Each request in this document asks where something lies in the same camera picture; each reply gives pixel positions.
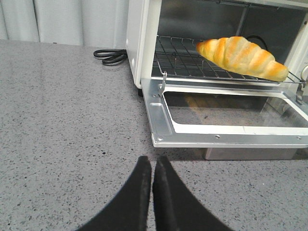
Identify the lower oven knob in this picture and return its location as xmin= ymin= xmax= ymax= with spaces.
xmin=300 ymin=65 xmax=308 ymax=82

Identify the black power cable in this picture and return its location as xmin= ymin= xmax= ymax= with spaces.
xmin=93 ymin=49 xmax=128 ymax=67

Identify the oven glass door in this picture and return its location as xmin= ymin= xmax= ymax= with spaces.
xmin=141 ymin=78 xmax=308 ymax=149

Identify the croissant bread roll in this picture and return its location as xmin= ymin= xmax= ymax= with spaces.
xmin=196 ymin=36 xmax=289 ymax=82

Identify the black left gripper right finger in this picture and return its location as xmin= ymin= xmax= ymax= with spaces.
xmin=153 ymin=156 xmax=231 ymax=231

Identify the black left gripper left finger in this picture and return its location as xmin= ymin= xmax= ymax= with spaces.
xmin=79 ymin=156 xmax=152 ymax=231

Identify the metal wire oven rack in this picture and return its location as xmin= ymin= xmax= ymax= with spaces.
xmin=151 ymin=35 xmax=307 ymax=88

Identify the white toaster oven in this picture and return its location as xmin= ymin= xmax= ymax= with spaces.
xmin=126 ymin=0 xmax=308 ymax=94

